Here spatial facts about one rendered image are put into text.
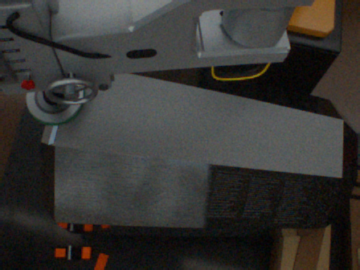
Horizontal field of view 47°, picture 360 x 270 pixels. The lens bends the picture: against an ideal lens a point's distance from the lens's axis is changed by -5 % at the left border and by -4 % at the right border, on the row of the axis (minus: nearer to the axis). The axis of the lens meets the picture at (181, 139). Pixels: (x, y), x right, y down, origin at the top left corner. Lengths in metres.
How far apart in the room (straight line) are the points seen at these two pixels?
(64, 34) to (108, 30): 0.11
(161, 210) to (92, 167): 0.30
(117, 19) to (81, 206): 0.84
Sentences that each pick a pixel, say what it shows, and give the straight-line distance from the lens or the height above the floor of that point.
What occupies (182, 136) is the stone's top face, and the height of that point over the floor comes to 0.84.
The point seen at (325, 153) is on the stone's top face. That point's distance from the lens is 1.67.
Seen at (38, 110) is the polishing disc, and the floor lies 0.90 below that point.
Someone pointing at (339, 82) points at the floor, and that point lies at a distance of 2.84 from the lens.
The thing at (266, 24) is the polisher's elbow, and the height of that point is 1.39.
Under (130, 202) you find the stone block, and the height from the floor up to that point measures 0.70.
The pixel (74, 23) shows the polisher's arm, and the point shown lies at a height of 1.41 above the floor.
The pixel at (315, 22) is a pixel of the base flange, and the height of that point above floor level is 0.78.
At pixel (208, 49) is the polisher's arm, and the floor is 1.26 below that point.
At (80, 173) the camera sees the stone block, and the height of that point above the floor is 0.77.
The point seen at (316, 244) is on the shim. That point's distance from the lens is 2.20.
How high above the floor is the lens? 2.32
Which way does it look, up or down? 70 degrees down
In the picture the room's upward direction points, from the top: 8 degrees clockwise
